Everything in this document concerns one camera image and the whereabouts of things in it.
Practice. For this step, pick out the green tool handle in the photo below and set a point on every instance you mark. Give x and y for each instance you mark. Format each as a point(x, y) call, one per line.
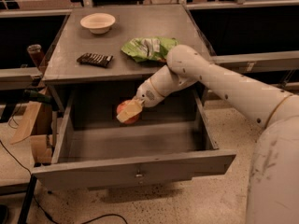
point(35, 96)

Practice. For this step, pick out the cardboard box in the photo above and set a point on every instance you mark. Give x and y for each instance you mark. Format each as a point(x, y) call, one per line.
point(36, 128)

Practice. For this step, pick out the red apple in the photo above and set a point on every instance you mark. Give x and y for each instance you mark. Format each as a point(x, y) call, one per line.
point(119, 109)

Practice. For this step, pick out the green chip bag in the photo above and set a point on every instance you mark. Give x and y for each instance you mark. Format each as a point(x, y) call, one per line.
point(143, 49)

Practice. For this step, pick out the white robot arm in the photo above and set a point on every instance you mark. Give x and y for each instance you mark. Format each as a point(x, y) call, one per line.
point(273, 192)

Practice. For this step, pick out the dark chocolate bar wrapper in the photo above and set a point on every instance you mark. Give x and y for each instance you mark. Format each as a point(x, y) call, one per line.
point(95, 59)

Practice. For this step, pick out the brass drawer knob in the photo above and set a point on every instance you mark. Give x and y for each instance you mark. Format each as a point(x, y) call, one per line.
point(139, 174)

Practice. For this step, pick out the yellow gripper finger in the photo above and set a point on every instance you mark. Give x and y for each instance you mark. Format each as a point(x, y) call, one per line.
point(133, 108)

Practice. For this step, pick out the open grey top drawer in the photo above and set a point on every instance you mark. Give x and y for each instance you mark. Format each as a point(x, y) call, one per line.
point(171, 142)

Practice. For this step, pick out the white bowl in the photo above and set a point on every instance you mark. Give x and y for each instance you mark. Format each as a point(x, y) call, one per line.
point(98, 23)

